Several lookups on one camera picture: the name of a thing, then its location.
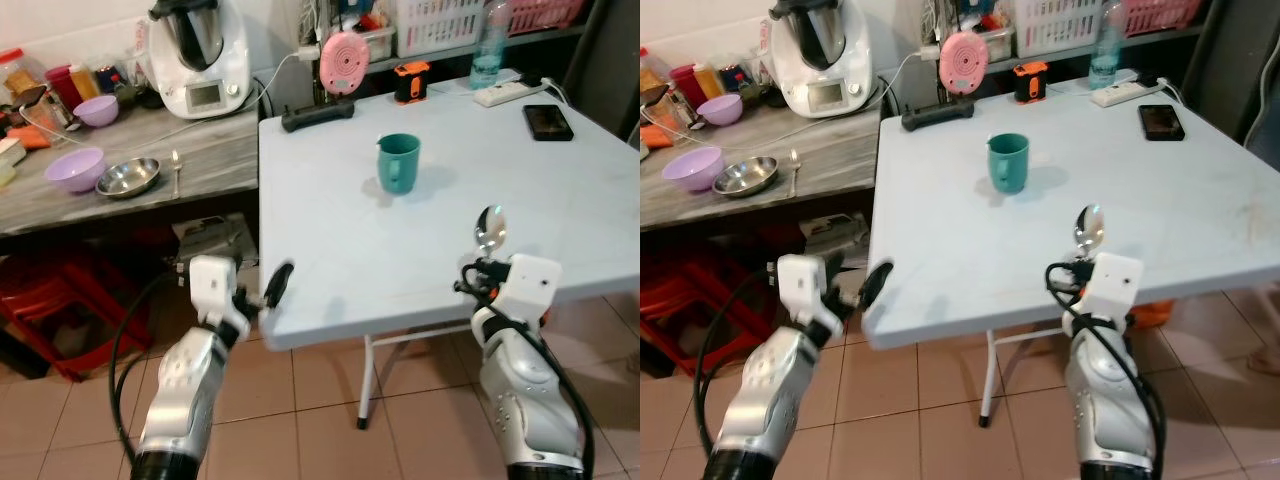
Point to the large steel spoon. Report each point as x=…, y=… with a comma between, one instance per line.
x=490, y=229
x=1089, y=228

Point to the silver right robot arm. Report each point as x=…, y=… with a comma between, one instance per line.
x=525, y=400
x=1110, y=400

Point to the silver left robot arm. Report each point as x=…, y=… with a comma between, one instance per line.
x=185, y=385
x=775, y=385

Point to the grey cardboard box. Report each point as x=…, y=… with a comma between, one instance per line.
x=215, y=240
x=835, y=238

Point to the white folding table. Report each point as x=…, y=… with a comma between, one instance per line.
x=400, y=250
x=1000, y=250

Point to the grey wooden counter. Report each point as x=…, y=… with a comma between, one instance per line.
x=830, y=155
x=210, y=160

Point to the small steel spoon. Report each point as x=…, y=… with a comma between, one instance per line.
x=176, y=160
x=794, y=160

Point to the teal mug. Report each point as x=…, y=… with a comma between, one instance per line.
x=398, y=162
x=1008, y=162

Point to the steel bowl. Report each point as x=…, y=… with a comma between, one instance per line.
x=745, y=177
x=128, y=178

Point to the red plastic stool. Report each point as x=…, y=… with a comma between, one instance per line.
x=690, y=310
x=60, y=310

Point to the black smartphone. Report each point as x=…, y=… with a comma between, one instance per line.
x=1162, y=122
x=548, y=122

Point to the black bar-shaped device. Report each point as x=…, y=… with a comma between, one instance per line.
x=937, y=117
x=317, y=117

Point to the large purple bowl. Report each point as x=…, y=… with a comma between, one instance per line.
x=692, y=170
x=74, y=170

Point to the white power strip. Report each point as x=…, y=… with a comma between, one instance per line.
x=1125, y=94
x=508, y=94

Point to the orange black tape measure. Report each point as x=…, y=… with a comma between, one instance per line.
x=1030, y=83
x=411, y=83

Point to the small purple bowl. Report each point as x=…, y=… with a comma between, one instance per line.
x=719, y=110
x=96, y=111

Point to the white kitchen food processor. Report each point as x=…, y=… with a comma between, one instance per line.
x=200, y=70
x=820, y=70

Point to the clear plastic water bottle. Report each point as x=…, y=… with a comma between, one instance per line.
x=490, y=55
x=1107, y=55

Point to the yellow sauce bottle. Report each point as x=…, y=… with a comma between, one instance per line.
x=708, y=80
x=85, y=82

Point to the pink round gadget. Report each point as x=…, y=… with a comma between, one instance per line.
x=345, y=63
x=965, y=63

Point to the red plastic container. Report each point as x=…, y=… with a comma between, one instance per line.
x=63, y=88
x=686, y=88

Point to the white plastic basket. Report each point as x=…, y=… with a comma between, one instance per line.
x=440, y=28
x=1060, y=28

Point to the pink plastic basket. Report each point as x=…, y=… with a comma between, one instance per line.
x=1165, y=15
x=545, y=15

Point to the clear jar red lid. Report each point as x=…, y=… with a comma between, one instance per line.
x=15, y=72

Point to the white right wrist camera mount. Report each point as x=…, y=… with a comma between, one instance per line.
x=530, y=285
x=1117, y=282

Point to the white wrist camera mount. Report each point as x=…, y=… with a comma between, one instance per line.
x=1117, y=282
x=530, y=285
x=800, y=285
x=210, y=285

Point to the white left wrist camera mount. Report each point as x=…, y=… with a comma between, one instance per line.
x=210, y=285
x=800, y=285

